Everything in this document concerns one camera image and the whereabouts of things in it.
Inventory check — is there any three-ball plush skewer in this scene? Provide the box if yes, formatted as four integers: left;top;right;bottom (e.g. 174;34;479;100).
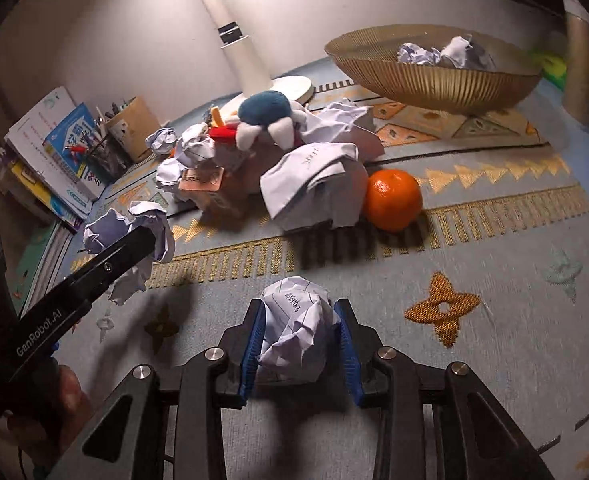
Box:
194;152;275;218

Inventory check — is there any pile of paper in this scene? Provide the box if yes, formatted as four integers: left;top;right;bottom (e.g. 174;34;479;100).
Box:
397;35;498;72

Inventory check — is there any green packet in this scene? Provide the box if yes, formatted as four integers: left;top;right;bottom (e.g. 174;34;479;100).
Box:
535;50;568;88

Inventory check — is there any blue and white plush toy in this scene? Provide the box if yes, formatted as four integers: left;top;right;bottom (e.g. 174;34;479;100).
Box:
207;89;320;151

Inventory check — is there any printed paper ball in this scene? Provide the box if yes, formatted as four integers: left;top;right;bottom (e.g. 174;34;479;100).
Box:
257;276;343;383

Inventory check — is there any gold bottle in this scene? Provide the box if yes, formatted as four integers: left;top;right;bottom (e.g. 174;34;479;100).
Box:
562;0;589;128

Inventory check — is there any brown cardboard pen holder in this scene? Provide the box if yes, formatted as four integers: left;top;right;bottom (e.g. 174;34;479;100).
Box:
104;96;162;163

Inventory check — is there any blue book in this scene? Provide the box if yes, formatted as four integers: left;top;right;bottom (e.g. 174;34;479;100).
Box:
42;104;108;202

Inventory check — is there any orange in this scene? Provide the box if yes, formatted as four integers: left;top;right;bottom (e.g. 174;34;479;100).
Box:
365;169;424;233

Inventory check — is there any person's left hand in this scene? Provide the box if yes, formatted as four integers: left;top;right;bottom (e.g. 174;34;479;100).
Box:
4;360;95;461

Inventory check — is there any black mesh pen holder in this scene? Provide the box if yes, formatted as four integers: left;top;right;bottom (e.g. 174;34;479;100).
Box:
82;127;131;182

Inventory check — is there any bunch of dark pens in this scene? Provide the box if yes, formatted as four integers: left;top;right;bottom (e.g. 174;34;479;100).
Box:
97;101;136;122

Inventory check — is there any patterned blue mat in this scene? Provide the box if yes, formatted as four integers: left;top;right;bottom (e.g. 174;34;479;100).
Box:
14;55;589;480

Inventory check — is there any stack of flat books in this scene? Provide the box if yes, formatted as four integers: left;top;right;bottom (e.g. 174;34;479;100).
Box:
0;150;91;233

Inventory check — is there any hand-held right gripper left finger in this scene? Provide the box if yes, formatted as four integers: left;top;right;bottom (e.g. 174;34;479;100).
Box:
49;299;268;480

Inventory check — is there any green pad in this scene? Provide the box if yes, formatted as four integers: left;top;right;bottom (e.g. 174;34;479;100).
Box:
12;222;75;313

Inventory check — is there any small orange snack packet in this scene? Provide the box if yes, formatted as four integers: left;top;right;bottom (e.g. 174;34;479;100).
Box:
178;167;225;196

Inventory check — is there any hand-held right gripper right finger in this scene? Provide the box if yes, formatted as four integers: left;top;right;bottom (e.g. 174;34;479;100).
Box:
333;299;555;480

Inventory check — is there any white desk lamp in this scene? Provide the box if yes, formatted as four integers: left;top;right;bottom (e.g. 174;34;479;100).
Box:
179;0;316;117

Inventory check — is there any large paper sheet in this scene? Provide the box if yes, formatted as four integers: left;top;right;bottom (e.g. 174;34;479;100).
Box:
259;142;370;233
299;100;385;161

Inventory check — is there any small paper ball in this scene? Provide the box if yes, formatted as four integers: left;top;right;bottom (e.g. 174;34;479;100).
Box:
145;127;178;156
155;157;188;191

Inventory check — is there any large paper ball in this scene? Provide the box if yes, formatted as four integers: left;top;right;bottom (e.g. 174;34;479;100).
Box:
83;201;176;306

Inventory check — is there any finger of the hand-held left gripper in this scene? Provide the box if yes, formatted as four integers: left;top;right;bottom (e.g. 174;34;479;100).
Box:
64;227;156;307

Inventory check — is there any woven basket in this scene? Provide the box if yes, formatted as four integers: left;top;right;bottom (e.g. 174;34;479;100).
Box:
323;24;543;116

